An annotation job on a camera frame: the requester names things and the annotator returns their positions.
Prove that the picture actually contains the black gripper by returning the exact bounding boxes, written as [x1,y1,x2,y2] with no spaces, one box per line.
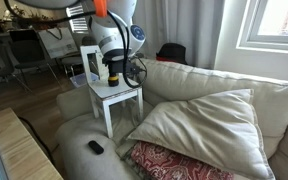
[102,53,132,78]

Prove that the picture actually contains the black torch with yellow ring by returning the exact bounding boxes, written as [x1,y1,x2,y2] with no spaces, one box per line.
[107,65,120,88]

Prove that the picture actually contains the white wooden chair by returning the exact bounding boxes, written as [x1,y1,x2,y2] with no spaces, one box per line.
[79,44,144,139]

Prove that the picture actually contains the clear plastic storage box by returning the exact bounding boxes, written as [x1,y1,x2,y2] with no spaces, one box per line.
[69,72,100,89]

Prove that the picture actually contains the black hat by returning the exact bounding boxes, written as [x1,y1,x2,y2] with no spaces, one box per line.
[155,42,189,66]

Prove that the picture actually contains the white paper bag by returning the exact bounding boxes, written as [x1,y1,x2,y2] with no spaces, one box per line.
[38,27,79,60]

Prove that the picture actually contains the white curtain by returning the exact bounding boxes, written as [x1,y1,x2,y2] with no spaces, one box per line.
[132,0,226,70]

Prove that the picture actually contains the cream fabric sofa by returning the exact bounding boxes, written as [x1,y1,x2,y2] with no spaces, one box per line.
[55,58,288,180]

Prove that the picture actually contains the black remote control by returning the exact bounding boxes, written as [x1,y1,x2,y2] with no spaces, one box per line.
[88,140,105,155]

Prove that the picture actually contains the red patterned cushion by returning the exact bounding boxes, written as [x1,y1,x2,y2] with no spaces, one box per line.
[130,140,235,180]

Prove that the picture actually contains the large cream pillow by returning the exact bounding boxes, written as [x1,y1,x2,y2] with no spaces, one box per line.
[127,88,277,180]

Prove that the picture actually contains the light wooden table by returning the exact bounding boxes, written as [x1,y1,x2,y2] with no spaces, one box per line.
[0,107,64,180]

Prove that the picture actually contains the white framed window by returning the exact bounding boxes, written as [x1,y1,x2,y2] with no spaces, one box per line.
[236,0,288,55]

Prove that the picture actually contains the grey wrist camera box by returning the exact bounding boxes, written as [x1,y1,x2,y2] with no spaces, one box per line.
[126,61,143,77]

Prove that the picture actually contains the black floor cable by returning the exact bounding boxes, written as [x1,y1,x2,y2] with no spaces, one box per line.
[17,115,56,165]

